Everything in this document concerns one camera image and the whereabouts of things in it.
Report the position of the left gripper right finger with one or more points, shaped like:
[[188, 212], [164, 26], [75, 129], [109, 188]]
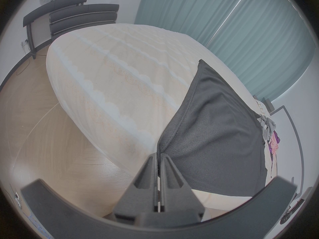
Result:
[[174, 203]]

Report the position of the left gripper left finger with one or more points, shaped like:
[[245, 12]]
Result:
[[139, 203]]

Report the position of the black garment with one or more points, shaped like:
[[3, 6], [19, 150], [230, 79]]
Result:
[[211, 133]]

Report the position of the pile of clothes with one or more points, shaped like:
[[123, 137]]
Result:
[[274, 143]]

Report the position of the bed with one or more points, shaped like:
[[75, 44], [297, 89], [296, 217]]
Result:
[[112, 83]]

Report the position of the grey garment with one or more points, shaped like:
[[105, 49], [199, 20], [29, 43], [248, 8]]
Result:
[[269, 128]]

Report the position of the white printed pillow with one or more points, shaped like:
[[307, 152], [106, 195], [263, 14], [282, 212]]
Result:
[[262, 109]]

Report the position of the grey bedside table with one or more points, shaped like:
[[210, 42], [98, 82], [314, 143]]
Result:
[[269, 104]]

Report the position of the blue-green curtain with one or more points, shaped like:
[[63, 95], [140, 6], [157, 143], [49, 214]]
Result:
[[269, 46], [179, 6]]

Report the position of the black chest of drawers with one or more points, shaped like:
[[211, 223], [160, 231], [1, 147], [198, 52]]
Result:
[[82, 19]]

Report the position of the black table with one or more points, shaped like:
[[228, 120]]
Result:
[[37, 16]]

